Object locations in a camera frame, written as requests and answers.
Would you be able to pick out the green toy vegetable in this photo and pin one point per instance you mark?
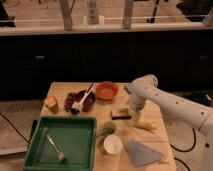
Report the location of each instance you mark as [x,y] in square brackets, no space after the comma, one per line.
[107,129]

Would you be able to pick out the metal fork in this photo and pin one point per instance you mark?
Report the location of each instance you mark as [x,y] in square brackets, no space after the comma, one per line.
[60,155]

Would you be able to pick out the green plastic tray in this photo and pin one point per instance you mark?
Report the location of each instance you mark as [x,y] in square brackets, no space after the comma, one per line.
[74,136]

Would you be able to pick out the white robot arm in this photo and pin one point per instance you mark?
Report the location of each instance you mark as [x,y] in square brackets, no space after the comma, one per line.
[196,115]

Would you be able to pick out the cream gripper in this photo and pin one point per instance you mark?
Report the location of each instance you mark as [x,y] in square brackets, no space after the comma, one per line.
[135,115]

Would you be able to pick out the orange bowl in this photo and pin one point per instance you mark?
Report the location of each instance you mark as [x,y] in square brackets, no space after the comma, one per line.
[106,90]

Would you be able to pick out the dark cabinet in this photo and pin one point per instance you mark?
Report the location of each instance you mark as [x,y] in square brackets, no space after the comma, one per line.
[181,60]

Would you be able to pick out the grey blue cloth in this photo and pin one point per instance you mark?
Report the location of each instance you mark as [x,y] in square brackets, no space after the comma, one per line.
[140,154]

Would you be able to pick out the white cup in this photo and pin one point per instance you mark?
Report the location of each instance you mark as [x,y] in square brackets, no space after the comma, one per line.
[112,144]

